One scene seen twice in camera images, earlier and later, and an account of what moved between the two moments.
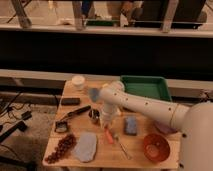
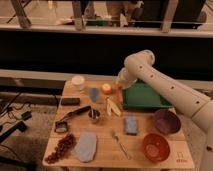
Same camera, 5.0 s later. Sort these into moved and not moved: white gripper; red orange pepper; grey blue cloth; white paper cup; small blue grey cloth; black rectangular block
Moved: white gripper; red orange pepper
Not moved: white paper cup; small blue grey cloth; grey blue cloth; black rectangular block
